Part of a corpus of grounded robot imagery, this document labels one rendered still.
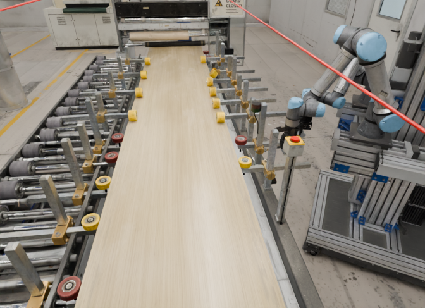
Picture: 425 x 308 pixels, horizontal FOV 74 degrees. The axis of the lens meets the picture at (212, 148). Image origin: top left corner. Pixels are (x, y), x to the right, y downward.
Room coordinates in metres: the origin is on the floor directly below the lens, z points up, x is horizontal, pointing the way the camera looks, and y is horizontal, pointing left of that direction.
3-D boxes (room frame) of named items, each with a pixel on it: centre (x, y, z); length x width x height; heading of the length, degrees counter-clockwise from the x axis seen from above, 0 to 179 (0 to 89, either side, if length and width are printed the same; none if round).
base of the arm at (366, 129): (1.47, -0.95, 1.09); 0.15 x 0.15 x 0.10
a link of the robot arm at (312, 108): (1.41, -0.55, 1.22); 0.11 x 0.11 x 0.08; 82
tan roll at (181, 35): (4.12, 0.53, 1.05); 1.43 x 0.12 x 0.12; 97
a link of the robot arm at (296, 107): (1.41, -0.45, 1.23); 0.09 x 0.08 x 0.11; 82
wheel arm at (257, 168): (1.39, -0.39, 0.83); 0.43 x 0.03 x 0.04; 97
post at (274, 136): (1.35, -0.34, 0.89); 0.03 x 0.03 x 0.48; 7
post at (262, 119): (1.60, -0.31, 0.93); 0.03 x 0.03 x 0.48; 7
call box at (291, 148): (1.09, -0.37, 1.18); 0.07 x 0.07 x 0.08; 7
